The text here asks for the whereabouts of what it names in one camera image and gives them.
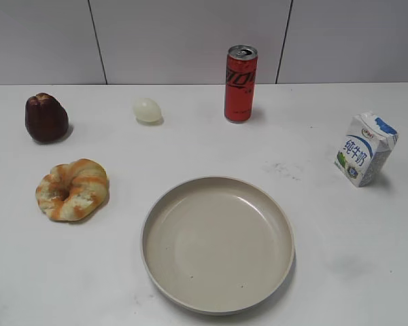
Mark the white blue milk carton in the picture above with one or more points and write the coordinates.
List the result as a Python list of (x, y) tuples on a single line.
[(368, 143)]

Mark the beige round plate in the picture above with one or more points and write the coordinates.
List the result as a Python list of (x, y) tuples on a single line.
[(217, 245)]

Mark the white egg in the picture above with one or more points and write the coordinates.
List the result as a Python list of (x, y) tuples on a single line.
[(147, 110)]

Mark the red soda can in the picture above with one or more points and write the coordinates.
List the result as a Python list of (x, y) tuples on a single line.
[(241, 64)]

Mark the orange striped bagel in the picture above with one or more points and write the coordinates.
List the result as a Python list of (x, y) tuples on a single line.
[(70, 192)]

